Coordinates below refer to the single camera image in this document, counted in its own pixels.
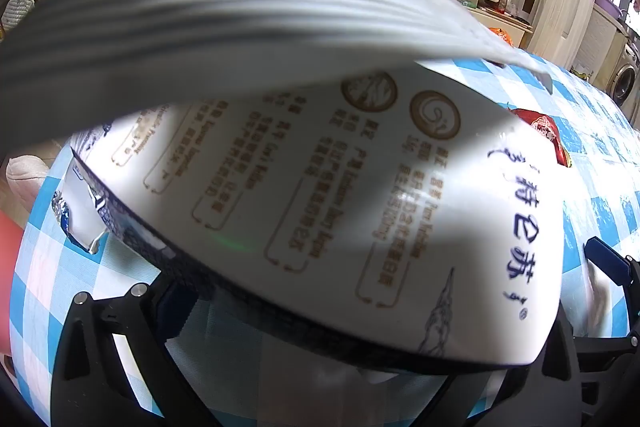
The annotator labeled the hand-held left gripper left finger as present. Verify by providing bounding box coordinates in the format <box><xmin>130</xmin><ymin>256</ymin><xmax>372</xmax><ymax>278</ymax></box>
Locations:
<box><xmin>52</xmin><ymin>269</ymin><xmax>221</xmax><ymax>427</ymax></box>

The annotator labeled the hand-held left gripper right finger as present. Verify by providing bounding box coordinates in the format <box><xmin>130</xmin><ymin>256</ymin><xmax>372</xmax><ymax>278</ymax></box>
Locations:
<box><xmin>467</xmin><ymin>236</ymin><xmax>640</xmax><ymax>427</ymax></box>

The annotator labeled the red snack packet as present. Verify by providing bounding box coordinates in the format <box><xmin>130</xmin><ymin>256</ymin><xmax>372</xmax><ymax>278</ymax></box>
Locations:
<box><xmin>509</xmin><ymin>107</ymin><xmax>576</xmax><ymax>168</ymax></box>

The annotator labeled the white milk carton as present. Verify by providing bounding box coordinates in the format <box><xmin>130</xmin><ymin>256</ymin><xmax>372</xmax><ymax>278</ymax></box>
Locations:
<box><xmin>0</xmin><ymin>0</ymin><xmax>563</xmax><ymax>370</ymax></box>

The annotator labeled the blue white checked tablecloth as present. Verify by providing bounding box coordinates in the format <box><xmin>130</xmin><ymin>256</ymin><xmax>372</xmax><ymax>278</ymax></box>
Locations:
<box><xmin>10</xmin><ymin>52</ymin><xmax>640</xmax><ymax>427</ymax></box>

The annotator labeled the white washing machine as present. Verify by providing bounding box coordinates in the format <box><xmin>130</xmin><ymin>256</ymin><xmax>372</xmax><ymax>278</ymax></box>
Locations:
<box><xmin>606</xmin><ymin>39</ymin><xmax>640</xmax><ymax>110</ymax></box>

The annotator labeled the grey cushion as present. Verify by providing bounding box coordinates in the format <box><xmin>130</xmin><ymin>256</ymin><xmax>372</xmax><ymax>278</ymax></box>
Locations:
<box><xmin>6</xmin><ymin>154</ymin><xmax>53</xmax><ymax>210</ymax></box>

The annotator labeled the purple plastic basin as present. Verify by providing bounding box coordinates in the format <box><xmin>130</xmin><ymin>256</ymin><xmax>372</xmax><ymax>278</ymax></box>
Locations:
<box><xmin>594</xmin><ymin>0</ymin><xmax>625</xmax><ymax>24</ymax></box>

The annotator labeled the cream TV cabinet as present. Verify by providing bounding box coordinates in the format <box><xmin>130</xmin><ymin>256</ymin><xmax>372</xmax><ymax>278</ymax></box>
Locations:
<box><xmin>385</xmin><ymin>0</ymin><xmax>538</xmax><ymax>52</ymax></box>

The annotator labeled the wooden chair with quilted cover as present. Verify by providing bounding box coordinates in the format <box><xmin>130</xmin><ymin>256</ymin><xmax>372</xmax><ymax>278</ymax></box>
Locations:
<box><xmin>0</xmin><ymin>0</ymin><xmax>43</xmax><ymax>35</ymax></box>

